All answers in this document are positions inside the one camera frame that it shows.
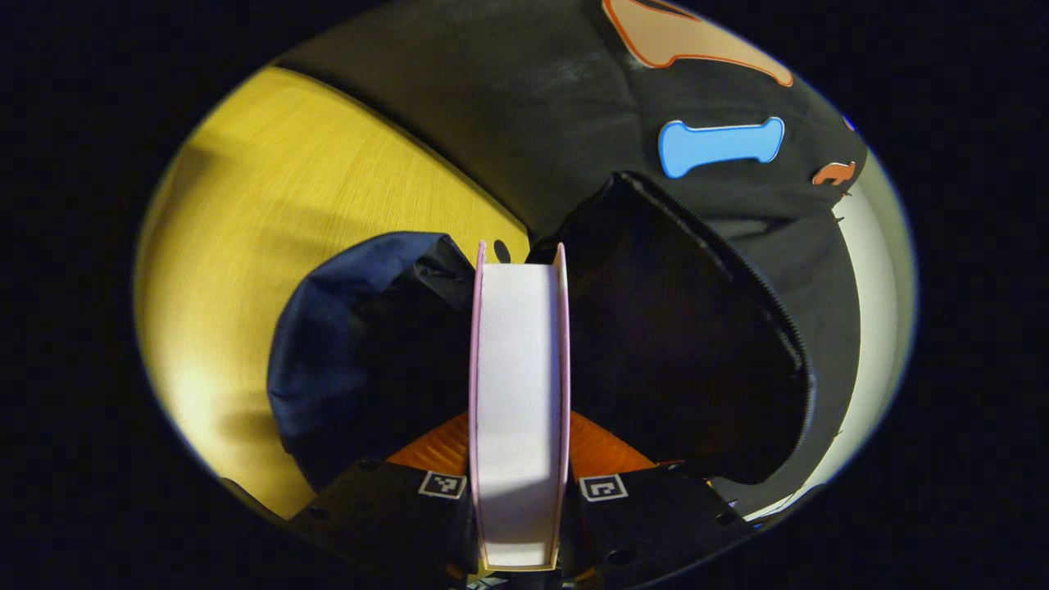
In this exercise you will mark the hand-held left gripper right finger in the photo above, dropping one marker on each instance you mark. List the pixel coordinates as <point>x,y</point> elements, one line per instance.
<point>647,516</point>

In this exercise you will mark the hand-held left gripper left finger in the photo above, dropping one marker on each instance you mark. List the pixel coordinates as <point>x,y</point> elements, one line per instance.
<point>385,516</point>

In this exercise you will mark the blue schoolbag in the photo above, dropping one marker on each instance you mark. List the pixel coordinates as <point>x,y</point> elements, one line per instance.
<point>344,328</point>

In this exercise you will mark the pink book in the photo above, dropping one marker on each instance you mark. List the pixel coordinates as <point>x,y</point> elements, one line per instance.
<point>520,369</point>

